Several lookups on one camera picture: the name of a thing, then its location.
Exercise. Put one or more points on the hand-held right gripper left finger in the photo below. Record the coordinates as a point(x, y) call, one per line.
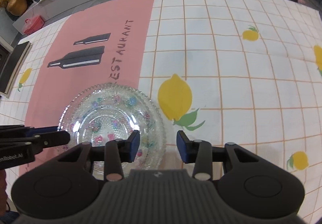
point(134, 144)

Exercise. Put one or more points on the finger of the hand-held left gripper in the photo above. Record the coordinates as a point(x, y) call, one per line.
point(42, 130)
point(55, 138)

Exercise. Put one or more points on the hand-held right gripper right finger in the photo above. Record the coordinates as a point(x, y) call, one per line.
point(181, 146)

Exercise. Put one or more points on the floral clear glass plate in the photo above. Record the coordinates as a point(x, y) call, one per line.
point(113, 113)

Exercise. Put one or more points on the person's left hand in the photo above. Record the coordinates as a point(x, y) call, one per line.
point(3, 188)

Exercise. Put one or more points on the pink placemat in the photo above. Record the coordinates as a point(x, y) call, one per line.
point(75, 80)

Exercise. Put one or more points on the black book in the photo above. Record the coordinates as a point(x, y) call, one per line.
point(13, 68)

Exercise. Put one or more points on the red plastic box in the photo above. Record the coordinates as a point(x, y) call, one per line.
point(33, 25)

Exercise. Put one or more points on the gold vase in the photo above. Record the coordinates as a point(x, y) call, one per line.
point(17, 4)

